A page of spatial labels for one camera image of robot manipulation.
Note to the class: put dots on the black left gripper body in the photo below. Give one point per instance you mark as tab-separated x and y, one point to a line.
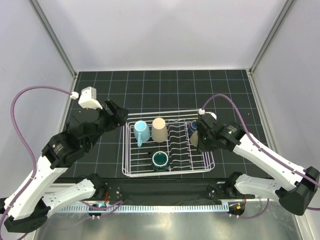
110	122

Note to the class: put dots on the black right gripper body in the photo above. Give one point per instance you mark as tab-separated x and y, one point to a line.
205	143

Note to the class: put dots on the small beige mug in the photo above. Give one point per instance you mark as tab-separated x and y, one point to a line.
194	140

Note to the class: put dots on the small speckled blue cup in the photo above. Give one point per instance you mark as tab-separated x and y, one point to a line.
192	126

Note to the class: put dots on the blue mug cream inside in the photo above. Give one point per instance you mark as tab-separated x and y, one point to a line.
142	132

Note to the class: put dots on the beige paper cup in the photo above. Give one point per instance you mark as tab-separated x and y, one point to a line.
159	131

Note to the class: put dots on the dark green mug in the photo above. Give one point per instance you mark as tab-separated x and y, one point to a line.
160	161

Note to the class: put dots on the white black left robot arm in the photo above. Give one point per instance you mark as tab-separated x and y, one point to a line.
30	207

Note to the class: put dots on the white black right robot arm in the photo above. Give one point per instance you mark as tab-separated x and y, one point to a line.
292	185

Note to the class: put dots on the black grid mat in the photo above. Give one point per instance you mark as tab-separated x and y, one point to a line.
171	90

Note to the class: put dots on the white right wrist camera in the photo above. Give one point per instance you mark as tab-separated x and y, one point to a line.
202	112

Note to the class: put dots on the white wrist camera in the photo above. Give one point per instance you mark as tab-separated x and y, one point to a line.
87	98
202	112

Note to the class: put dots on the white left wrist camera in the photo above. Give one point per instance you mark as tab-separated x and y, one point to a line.
87	98

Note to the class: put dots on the white wire dish rack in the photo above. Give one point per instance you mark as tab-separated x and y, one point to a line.
183	157

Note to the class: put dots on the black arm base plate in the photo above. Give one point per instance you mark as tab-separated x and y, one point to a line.
165	191

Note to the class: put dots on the perforated metal cable duct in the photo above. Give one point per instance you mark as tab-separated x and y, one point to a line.
127	209

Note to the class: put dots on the aluminium frame post left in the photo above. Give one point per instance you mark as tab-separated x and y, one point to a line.
52	35

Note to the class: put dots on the aluminium frame post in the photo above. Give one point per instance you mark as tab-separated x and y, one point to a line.
284	12
52	35

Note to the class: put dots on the aluminium frame post right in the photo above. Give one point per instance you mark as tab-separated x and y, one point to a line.
284	12

